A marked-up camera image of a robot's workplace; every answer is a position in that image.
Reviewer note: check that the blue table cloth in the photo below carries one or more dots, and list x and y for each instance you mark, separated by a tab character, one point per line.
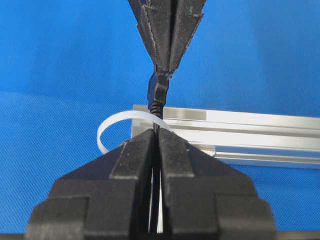
66	65

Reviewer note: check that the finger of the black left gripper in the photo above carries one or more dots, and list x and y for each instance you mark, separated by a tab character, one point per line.
187	17
154	18

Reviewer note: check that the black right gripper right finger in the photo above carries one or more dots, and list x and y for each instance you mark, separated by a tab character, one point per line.
206	199

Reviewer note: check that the silver aluminium extrusion frame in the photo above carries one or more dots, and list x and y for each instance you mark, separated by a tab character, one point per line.
253	139

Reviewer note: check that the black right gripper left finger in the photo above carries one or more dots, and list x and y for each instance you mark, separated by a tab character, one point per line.
105	199

